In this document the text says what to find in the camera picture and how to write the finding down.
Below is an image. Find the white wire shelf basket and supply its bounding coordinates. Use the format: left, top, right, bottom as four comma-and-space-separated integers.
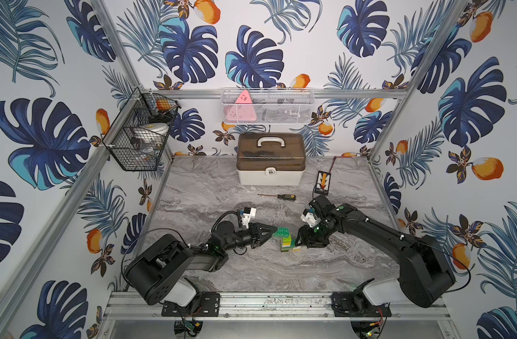
220, 88, 315, 125

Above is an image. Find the pink triangle sign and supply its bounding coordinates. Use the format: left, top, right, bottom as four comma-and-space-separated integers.
224, 90, 257, 124

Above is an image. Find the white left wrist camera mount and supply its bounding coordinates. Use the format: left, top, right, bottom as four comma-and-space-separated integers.
239, 207, 256, 229

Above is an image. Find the black card with arrows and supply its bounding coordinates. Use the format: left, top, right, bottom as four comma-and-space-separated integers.
313, 171, 331, 196

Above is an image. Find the black wire basket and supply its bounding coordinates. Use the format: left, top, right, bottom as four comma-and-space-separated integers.
101, 88, 181, 172

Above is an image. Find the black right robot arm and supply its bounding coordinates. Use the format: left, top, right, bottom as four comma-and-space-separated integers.
295, 195, 459, 308

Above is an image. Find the brown lid storage box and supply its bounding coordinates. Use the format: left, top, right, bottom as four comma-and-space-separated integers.
237, 133, 306, 186

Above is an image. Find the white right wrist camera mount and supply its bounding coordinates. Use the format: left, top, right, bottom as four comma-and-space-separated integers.
301, 209, 321, 228

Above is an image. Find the white object in basket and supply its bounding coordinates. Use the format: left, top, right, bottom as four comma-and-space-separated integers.
133, 123, 169, 139

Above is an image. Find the black handle screwdriver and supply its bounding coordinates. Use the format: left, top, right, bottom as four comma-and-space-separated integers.
258, 194, 296, 201

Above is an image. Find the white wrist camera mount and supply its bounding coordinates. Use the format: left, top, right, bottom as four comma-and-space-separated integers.
301, 209, 321, 228
239, 207, 256, 229

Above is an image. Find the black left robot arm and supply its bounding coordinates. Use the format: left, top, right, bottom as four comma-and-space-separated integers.
122, 210, 278, 305

